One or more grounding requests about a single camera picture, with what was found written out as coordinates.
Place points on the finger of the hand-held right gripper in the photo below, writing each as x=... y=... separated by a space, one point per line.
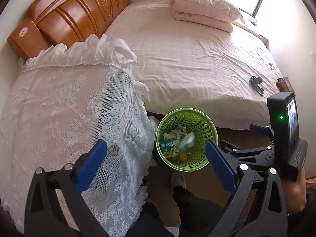
x=258 y=129
x=237 y=150

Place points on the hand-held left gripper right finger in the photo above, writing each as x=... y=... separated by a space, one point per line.
x=219 y=163

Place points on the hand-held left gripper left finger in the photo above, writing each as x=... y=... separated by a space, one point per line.
x=92 y=161

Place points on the green plastic waste basket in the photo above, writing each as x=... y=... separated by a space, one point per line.
x=205 y=133

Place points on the blue and white milk carton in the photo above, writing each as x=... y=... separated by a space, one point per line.
x=167 y=147

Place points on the person's right hand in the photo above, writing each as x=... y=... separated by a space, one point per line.
x=295 y=193

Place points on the pink slipper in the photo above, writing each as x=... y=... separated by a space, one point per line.
x=177 y=180

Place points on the grey clip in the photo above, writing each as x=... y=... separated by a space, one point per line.
x=256 y=84

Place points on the white lace tablecloth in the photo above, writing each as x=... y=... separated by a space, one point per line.
x=61 y=118

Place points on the person's dark trouser leg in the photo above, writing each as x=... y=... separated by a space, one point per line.
x=197 y=212

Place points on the bed with pink sheet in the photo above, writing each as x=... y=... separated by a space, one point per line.
x=192 y=74

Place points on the pink frilled pillow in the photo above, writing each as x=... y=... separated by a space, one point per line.
x=209 y=1

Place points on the wooden bed headboard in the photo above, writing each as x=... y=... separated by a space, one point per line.
x=74 y=12

